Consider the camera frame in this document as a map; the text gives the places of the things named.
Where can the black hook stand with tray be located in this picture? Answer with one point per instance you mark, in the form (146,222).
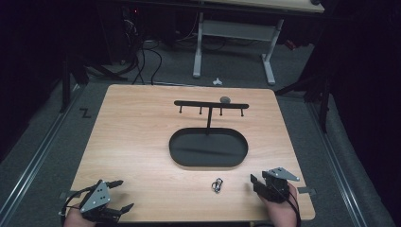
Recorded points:
(208,145)

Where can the small grey round object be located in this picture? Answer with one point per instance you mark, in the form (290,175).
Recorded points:
(225,99)

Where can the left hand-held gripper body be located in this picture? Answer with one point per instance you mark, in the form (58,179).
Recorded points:
(95,198)

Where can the white-legged desk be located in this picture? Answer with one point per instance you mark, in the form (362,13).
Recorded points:
(239,30)

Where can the person's right hand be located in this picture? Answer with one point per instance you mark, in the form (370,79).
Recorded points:
(281,212)

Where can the grey table bracket tab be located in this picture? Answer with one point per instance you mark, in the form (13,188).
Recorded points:
(306,190)
(64,195)

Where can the person's left hand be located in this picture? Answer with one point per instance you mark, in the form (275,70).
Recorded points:
(75,219)

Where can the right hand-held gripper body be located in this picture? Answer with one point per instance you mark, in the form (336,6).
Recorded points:
(276,184)

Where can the small white floor object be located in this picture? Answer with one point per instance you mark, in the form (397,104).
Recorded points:
(217,82)

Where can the black metal stand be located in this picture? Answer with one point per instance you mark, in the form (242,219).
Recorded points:
(71,78)
(318,91)

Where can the metal floor rail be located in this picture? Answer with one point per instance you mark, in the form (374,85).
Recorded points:
(339,167)
(38,157)

